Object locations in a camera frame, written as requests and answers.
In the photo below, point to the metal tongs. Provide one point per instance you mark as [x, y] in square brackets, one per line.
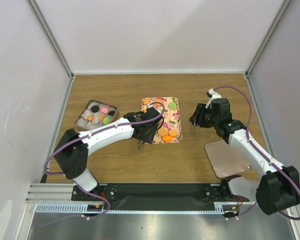
[140, 145]

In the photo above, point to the brown chip cookie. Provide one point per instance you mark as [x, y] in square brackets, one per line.
[101, 117]

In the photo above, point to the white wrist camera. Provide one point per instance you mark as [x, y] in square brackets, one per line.
[212, 94]
[153, 105]

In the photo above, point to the orange swirl cookie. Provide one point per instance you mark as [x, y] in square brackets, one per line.
[90, 118]

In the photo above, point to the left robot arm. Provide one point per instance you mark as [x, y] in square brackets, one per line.
[74, 148]

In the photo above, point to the black sandwich cookie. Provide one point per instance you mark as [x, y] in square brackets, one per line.
[111, 113]
[95, 108]

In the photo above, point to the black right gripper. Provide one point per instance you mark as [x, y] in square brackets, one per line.
[197, 118]

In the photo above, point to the orange leaf cookie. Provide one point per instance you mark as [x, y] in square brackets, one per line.
[146, 101]
[167, 138]

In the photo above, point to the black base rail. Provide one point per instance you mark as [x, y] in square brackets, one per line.
[166, 194]

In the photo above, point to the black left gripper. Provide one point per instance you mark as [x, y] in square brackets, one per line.
[148, 139]

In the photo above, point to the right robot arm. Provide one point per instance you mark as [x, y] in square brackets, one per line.
[279, 186]

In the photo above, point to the pink oval cookie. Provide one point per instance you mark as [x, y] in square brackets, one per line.
[104, 110]

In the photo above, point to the grey slotted cable duct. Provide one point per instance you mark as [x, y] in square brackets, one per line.
[210, 208]

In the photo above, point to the floral serving tray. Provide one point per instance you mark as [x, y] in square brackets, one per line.
[171, 119]

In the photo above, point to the pink tin lid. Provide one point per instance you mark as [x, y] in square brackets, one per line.
[225, 160]

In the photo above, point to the gold cookie tin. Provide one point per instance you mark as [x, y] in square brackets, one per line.
[101, 104]

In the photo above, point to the green round cookie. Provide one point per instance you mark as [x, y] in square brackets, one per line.
[172, 105]
[106, 121]

